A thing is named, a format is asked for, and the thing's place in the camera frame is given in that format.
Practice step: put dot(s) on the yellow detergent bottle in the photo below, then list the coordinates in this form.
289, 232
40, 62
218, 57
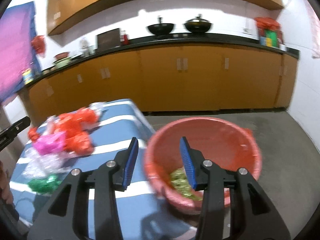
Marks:
27, 76

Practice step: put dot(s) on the lower wooden kitchen cabinets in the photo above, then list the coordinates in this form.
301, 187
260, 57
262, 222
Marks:
169, 78

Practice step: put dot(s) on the green leafy trash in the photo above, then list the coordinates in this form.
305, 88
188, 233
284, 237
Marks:
180, 183

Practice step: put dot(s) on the hanging red plastic bag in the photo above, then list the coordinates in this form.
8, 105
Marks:
39, 45

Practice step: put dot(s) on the wall power socket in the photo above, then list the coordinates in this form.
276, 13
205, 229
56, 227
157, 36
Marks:
247, 31

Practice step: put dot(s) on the black countertop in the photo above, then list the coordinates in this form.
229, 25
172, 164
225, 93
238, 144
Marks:
180, 38

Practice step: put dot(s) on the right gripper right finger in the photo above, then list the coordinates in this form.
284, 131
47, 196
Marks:
253, 215

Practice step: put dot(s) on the red bag on countertop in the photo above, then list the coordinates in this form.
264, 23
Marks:
266, 23

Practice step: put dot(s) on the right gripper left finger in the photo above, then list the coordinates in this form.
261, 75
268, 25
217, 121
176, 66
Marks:
65, 215

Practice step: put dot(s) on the black wok with lid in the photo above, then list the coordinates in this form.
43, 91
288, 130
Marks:
198, 25

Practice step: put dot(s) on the large bubble wrap sheet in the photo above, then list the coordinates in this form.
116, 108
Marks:
41, 166

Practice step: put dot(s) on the red plastic basin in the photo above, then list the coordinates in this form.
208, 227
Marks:
224, 143

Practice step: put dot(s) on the clear bag with jars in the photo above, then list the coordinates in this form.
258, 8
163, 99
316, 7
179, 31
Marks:
84, 47

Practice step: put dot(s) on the person's left hand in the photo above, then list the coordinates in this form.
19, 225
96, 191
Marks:
6, 193

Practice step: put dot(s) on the small red plastic bag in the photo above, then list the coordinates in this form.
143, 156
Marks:
33, 135

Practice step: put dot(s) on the pink plastic bag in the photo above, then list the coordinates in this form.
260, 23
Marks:
50, 143

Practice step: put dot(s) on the black wok left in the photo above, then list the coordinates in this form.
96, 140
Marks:
161, 28

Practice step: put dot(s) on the purple curtain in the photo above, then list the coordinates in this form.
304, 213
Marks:
17, 53

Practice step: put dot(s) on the colourful boxes on counter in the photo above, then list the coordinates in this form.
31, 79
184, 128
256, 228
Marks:
270, 38

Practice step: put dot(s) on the large red plastic bag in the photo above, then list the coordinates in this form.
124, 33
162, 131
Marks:
77, 140

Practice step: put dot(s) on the dark cutting board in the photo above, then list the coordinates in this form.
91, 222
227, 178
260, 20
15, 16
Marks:
108, 40

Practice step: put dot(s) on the blue white striped tablecloth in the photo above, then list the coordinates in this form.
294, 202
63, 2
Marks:
142, 214

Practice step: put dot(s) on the pink floral cloth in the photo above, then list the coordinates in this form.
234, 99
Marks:
315, 30

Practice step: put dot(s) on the stacked bowls on counter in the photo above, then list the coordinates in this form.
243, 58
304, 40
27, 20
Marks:
61, 59

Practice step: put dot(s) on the red bottle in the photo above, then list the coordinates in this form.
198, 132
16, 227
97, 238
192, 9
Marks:
124, 38

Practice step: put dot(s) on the red bag with clear plastic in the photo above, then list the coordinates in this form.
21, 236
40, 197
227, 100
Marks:
98, 108

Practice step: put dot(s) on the green plastic bag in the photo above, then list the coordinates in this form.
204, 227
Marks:
45, 185

